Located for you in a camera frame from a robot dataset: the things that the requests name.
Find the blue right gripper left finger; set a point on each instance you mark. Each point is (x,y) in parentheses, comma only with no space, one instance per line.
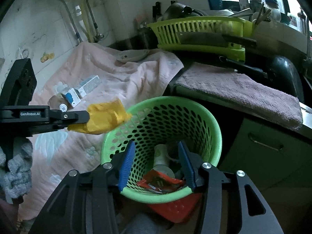
(126,162)

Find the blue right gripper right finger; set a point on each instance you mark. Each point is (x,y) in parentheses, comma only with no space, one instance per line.
(190,164)

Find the red snack bag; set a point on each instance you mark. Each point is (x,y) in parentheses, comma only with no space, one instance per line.
(159,182)

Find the brown bottle with white cap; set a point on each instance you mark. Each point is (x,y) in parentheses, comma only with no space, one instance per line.
(57,102)

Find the yellow snack wrapper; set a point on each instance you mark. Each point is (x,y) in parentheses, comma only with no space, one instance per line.
(103,118)

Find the green mesh trash basket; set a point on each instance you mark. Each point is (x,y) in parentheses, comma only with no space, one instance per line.
(163,120)

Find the grey gloved left hand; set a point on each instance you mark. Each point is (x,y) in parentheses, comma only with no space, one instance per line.
(16,177)

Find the paper cup in basket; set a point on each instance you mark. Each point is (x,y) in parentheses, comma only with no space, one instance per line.
(161,160)

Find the red stool under basket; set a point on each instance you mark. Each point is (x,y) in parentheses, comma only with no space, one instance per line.
(177,211)

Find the pink floral blanket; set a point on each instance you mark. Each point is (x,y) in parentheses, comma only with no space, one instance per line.
(56,153)

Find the white and blue carton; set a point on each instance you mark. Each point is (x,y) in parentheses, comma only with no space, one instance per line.
(70,95)

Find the long white blue box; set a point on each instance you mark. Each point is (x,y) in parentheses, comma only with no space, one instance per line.
(88,85)

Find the grey pink towel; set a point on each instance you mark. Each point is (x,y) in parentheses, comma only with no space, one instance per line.
(242,91)

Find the white plate on blanket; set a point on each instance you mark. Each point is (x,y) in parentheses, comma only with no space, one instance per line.
(131,55)

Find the lime green dish rack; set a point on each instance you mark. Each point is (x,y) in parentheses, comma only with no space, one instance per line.
(226,36)

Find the dark cooking pot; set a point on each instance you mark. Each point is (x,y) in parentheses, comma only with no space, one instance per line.
(179,11)

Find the yellow wall pipe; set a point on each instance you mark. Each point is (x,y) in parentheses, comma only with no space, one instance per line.
(86,21)

